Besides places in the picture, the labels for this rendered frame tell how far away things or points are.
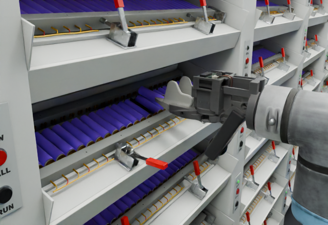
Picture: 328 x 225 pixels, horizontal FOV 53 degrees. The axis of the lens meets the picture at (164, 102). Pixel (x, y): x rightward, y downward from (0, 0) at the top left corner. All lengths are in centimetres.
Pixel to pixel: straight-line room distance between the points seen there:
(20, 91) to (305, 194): 43
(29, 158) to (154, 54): 26
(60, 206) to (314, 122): 37
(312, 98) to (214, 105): 16
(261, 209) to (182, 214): 80
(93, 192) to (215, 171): 52
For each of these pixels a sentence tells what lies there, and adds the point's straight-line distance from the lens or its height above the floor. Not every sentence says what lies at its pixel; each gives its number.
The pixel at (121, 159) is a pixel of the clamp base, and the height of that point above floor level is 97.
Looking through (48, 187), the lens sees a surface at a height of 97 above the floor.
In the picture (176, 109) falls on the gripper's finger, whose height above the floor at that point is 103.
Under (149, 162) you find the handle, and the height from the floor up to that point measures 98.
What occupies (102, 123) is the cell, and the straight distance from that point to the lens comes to 62.
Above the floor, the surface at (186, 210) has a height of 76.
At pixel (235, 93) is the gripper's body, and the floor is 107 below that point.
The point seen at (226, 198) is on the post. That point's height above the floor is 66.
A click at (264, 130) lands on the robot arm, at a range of 55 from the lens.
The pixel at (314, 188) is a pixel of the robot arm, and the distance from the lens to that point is 57.
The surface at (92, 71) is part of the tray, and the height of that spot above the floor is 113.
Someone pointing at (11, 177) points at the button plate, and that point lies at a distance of 40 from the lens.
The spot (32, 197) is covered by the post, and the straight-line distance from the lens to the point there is 43.
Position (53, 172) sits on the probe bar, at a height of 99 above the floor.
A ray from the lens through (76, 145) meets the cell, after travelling 56.
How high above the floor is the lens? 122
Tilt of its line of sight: 17 degrees down
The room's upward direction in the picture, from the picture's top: straight up
